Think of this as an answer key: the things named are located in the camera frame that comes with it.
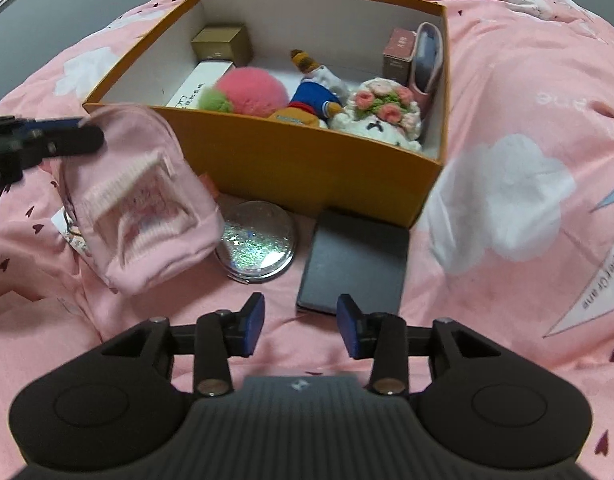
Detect gold glitter box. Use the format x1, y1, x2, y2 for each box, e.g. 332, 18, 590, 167
191, 25, 254, 67

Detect pink green pompom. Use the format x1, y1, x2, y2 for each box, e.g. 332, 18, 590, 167
195, 67, 290, 118

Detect blue orange plush doll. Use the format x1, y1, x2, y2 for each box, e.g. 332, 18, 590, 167
269, 49, 350, 129

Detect dark grey box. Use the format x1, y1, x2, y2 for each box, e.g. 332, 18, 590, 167
296, 208, 410, 315

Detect white paper tag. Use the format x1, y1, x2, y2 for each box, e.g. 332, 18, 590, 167
51, 208, 90, 258

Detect glitter round compact mirror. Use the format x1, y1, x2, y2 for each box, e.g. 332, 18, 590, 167
215, 200, 298, 284

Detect pink mini backpack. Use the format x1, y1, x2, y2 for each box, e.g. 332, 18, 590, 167
59, 105, 223, 295

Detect orange cardboard box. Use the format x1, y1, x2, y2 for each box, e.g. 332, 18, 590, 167
84, 0, 450, 226

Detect pink cloud duvet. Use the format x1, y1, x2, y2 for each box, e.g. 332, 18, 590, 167
0, 0, 614, 479

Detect white crochet flower sheep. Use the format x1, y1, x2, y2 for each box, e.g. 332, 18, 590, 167
329, 78, 422, 153

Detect pink card wallet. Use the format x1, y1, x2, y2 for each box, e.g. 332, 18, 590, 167
408, 22, 444, 117

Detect picture card box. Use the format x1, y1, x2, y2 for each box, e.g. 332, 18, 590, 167
382, 27, 417, 86

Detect white rectangular box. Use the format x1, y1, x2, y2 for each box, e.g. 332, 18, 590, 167
166, 61, 234, 110

